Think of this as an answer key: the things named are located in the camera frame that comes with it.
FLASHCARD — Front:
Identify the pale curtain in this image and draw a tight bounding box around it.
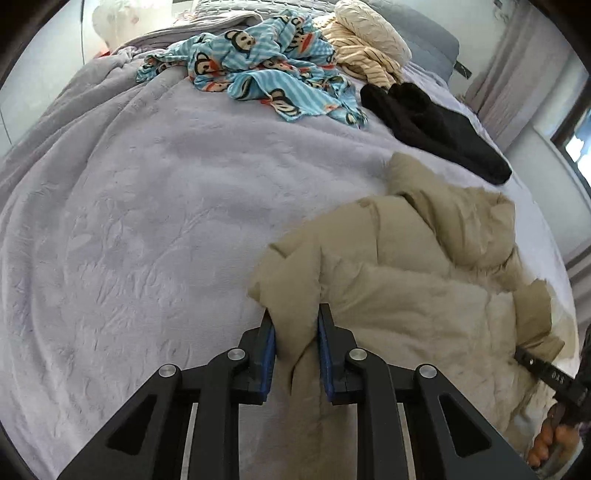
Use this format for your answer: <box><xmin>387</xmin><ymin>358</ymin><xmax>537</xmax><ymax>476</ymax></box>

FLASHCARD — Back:
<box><xmin>464</xmin><ymin>4</ymin><xmax>566</xmax><ymax>149</ymax></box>

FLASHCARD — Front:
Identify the white floral cushion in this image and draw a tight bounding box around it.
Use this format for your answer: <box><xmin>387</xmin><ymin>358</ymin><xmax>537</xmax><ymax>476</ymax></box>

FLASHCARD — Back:
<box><xmin>91</xmin><ymin>0</ymin><xmax>136</xmax><ymax>52</ymax></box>

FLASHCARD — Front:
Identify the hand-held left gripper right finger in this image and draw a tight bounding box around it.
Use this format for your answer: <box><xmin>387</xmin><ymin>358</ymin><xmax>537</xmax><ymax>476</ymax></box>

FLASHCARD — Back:
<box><xmin>318</xmin><ymin>303</ymin><xmax>540</xmax><ymax>480</ymax></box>

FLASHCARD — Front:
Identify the person's right hand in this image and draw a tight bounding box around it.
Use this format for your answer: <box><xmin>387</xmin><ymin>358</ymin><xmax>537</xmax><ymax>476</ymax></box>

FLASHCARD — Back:
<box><xmin>527</xmin><ymin>402</ymin><xmax>583</xmax><ymax>468</ymax></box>

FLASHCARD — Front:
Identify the cream striped garment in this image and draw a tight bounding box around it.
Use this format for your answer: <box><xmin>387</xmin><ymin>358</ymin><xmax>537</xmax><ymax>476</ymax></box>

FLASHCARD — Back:
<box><xmin>318</xmin><ymin>21</ymin><xmax>409</xmax><ymax>90</ymax></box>

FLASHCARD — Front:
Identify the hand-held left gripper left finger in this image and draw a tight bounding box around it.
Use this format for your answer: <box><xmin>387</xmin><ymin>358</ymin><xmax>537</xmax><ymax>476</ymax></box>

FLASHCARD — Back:
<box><xmin>58</xmin><ymin>306</ymin><xmax>277</xmax><ymax>480</ymax></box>

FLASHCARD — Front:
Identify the grey quilted bedcover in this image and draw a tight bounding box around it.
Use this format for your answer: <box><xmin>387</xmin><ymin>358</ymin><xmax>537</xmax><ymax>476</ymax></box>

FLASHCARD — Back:
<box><xmin>122</xmin><ymin>0</ymin><xmax>345</xmax><ymax>49</ymax></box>

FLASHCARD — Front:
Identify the window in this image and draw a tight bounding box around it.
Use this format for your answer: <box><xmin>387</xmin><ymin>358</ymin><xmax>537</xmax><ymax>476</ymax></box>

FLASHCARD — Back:
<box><xmin>549</xmin><ymin>108</ymin><xmax>591</xmax><ymax>188</ymax></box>

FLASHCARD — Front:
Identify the beige puffer jacket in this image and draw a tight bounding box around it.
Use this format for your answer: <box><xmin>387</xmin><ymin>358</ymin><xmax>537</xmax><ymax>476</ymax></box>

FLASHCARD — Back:
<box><xmin>248</xmin><ymin>152</ymin><xmax>578</xmax><ymax>480</ymax></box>

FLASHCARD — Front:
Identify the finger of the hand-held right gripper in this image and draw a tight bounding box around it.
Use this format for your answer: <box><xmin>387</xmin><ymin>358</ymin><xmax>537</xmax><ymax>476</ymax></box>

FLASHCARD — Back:
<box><xmin>514</xmin><ymin>346</ymin><xmax>575</xmax><ymax>394</ymax></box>

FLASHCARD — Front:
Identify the lavender fleece blanket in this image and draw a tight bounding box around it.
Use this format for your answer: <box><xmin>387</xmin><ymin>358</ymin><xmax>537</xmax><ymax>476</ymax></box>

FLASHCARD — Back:
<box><xmin>0</xmin><ymin>46</ymin><xmax>578</xmax><ymax>480</ymax></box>

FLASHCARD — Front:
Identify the grey pillow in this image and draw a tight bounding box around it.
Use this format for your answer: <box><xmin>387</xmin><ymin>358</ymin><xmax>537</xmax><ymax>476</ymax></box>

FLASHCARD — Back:
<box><xmin>369</xmin><ymin>0</ymin><xmax>461</xmax><ymax>80</ymax></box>

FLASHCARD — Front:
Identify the black garment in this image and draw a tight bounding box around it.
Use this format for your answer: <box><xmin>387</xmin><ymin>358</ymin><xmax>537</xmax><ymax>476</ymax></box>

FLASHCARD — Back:
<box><xmin>360</xmin><ymin>82</ymin><xmax>513</xmax><ymax>186</ymax></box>

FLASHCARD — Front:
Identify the blue monkey print garment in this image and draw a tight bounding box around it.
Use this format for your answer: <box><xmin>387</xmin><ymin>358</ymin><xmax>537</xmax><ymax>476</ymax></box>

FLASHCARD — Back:
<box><xmin>135</xmin><ymin>15</ymin><xmax>370</xmax><ymax>130</ymax></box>

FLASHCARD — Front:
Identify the cream knit pillow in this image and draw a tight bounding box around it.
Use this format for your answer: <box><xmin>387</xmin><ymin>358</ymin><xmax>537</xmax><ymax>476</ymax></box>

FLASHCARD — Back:
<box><xmin>333</xmin><ymin>0</ymin><xmax>413</xmax><ymax>63</ymax></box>

